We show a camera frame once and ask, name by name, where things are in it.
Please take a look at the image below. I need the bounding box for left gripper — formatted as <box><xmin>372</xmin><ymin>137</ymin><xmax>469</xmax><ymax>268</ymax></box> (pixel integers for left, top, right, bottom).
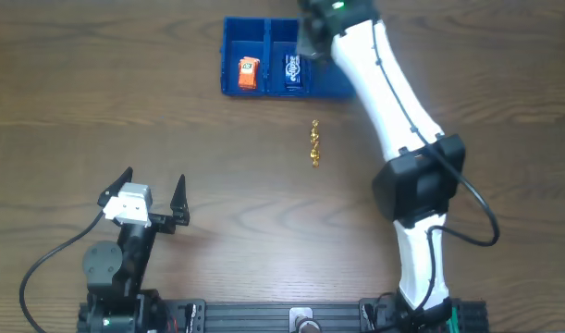
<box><xmin>97</xmin><ymin>166</ymin><xmax>191</xmax><ymax>235</ymax></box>

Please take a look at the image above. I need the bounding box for blue candy pack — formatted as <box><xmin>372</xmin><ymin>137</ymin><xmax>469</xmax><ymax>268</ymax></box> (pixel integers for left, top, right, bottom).
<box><xmin>284</xmin><ymin>54</ymin><xmax>304</xmax><ymax>91</ymax></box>

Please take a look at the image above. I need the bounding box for blue tray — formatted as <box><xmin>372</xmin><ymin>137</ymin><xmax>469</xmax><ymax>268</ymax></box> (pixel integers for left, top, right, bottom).
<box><xmin>220</xmin><ymin>16</ymin><xmax>357</xmax><ymax>100</ymax></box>

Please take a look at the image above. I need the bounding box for mounting rail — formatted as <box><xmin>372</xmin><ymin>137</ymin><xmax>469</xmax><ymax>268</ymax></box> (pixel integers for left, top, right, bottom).
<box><xmin>77</xmin><ymin>299</ymin><xmax>489</xmax><ymax>333</ymax></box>

